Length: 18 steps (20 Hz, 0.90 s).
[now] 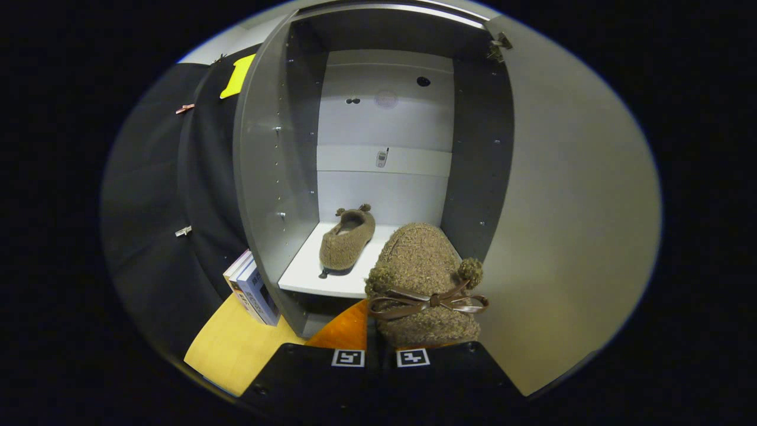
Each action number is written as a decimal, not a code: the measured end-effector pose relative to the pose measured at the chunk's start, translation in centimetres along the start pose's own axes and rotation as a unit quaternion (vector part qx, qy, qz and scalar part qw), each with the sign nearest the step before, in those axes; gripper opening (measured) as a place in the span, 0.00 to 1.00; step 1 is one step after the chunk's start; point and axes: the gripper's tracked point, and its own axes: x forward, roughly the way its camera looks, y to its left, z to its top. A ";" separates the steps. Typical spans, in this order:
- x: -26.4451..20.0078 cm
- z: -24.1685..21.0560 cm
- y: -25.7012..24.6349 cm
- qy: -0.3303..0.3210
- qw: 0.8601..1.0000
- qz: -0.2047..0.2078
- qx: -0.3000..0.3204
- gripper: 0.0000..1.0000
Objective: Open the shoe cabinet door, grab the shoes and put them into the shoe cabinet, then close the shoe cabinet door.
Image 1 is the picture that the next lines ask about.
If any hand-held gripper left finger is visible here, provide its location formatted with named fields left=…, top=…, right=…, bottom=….
left=237, top=299, right=382, bottom=418

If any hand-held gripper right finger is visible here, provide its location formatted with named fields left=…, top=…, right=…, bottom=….
left=381, top=342, right=524, bottom=418

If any brown fluffy shoe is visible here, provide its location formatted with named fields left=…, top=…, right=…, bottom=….
left=364, top=222, right=490, bottom=348
left=319, top=204, right=376, bottom=279

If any grey shoe cabinet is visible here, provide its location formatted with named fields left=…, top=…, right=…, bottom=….
left=232, top=0, right=515, bottom=339

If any metal cabinet hinge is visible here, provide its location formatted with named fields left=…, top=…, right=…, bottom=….
left=486, top=33, right=513, bottom=63

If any blue book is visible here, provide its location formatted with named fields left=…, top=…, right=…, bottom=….
left=237, top=260, right=282, bottom=326

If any black backdrop cloth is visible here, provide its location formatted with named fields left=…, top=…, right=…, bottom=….
left=101, top=44, right=261, bottom=362

